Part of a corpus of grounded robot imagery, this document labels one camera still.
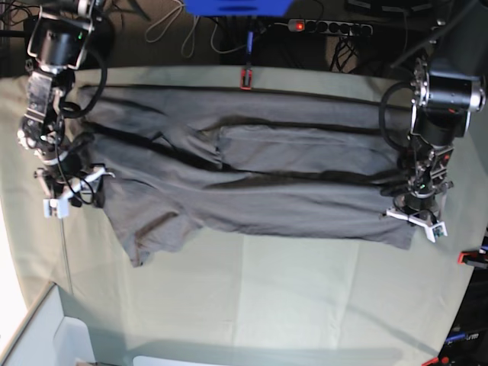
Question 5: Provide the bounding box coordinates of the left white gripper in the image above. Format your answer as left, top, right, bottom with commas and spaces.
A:
380, 207, 447, 242

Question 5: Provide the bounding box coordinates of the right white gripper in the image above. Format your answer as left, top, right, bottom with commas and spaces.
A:
34, 165, 115, 218

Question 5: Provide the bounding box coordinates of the grey t-shirt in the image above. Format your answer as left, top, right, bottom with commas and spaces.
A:
70, 87, 414, 267

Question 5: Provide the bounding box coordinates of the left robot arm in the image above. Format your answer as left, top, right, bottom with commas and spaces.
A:
378, 1, 487, 242

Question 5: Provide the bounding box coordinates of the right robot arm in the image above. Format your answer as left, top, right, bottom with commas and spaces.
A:
17, 1, 109, 219

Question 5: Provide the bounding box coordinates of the red black clamp right edge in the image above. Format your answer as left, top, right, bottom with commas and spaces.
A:
457, 246, 488, 270

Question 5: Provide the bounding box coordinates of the red clamp bottom right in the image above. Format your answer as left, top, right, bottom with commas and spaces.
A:
422, 356, 451, 366

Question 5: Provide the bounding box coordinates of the white storage bin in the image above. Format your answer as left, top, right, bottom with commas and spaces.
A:
1, 281, 97, 365

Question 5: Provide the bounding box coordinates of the red black clamp top centre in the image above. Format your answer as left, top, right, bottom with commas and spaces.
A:
240, 30, 254, 90

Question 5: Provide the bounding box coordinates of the black power strip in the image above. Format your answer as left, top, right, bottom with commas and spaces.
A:
285, 19, 374, 37

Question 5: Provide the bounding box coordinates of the white looped cable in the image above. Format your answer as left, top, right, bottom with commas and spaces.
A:
143, 0, 252, 58

